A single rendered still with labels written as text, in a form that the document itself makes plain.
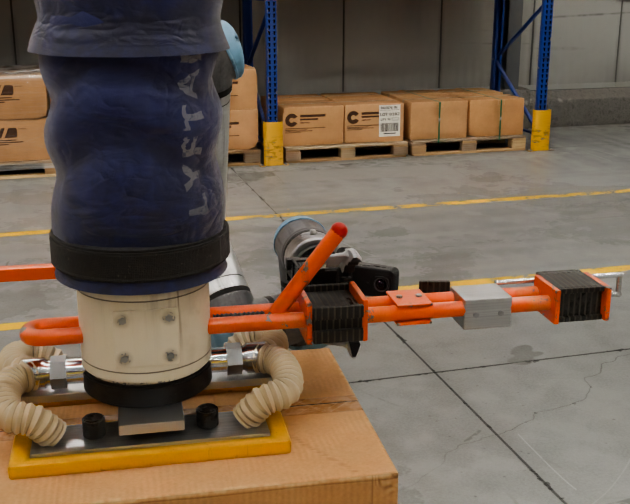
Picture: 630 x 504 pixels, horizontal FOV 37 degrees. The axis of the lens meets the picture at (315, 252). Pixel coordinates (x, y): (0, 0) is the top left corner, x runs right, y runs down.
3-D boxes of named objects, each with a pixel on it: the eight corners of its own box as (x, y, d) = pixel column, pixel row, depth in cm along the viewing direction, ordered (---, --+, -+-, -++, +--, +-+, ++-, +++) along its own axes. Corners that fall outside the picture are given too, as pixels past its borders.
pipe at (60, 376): (7, 446, 112) (2, 402, 110) (26, 363, 135) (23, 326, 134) (289, 421, 118) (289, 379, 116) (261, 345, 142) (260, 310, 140)
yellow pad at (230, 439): (8, 482, 111) (4, 443, 109) (16, 441, 120) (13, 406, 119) (292, 454, 117) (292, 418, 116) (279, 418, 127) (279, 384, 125)
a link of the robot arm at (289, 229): (326, 262, 166) (321, 208, 163) (342, 284, 155) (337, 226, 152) (274, 270, 165) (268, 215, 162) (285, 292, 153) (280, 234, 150)
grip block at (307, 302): (307, 348, 124) (307, 306, 122) (294, 321, 133) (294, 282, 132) (369, 343, 126) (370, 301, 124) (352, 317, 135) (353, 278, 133)
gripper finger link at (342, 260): (321, 260, 126) (311, 280, 135) (364, 258, 128) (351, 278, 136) (319, 238, 127) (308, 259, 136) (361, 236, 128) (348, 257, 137)
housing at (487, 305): (463, 331, 130) (465, 300, 128) (447, 314, 136) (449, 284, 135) (511, 327, 131) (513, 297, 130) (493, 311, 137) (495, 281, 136)
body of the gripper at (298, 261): (299, 317, 137) (285, 291, 148) (356, 313, 138) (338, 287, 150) (298, 267, 134) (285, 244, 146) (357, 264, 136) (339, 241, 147)
